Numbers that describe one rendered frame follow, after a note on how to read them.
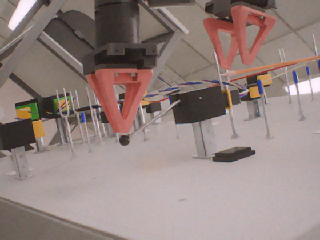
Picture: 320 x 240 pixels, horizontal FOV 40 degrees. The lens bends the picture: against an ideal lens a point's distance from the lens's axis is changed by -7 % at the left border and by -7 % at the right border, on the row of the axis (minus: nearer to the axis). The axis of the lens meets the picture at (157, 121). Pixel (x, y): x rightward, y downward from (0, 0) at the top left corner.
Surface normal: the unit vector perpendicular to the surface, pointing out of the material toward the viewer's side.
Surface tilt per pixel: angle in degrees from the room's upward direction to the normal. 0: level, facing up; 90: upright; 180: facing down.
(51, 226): 90
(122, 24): 101
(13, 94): 90
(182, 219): 48
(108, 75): 112
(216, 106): 96
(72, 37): 90
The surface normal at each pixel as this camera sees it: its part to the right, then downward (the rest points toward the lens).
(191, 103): 0.45, -0.03
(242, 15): 0.35, 0.33
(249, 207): -0.20, -0.98
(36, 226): -0.68, -0.59
